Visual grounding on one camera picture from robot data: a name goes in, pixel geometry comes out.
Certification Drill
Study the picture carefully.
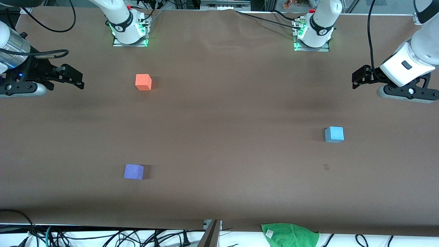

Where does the grey metal bar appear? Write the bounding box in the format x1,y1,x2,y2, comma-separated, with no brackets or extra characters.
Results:
197,220,222,247

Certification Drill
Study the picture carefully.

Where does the black cable on table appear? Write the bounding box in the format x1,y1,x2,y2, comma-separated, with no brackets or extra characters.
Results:
271,9,309,22
235,10,300,28

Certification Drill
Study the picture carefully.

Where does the light blue foam block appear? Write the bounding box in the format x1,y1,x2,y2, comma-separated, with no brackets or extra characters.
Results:
324,126,344,143

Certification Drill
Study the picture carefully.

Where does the orange foam block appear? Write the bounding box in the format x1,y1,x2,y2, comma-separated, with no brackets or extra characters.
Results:
135,74,152,91

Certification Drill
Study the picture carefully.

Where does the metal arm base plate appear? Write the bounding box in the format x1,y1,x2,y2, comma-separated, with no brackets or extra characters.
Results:
293,18,331,52
112,14,151,47

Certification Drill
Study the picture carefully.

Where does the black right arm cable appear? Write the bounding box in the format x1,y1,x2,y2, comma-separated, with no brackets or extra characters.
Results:
19,0,76,33

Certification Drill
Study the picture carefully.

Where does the brown table cover sheet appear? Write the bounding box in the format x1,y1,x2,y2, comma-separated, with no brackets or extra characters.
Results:
0,6,439,238

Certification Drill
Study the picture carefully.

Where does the sleeved right gripper cable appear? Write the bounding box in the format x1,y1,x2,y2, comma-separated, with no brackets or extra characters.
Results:
0,49,69,59

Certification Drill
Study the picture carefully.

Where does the thick black cable loop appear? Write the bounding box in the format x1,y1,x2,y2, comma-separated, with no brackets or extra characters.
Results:
0,209,38,247

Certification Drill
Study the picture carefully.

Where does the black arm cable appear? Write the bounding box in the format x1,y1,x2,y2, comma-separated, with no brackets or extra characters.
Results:
19,0,76,33
367,0,387,81

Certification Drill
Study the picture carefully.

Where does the purple foam block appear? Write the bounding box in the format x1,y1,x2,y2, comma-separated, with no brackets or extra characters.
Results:
123,164,145,180

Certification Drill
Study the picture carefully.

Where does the green microfibre cloth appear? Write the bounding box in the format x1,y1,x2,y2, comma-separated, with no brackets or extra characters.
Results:
261,223,320,247

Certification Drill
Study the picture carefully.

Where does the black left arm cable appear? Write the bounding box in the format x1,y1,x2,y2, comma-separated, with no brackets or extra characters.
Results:
367,0,387,81

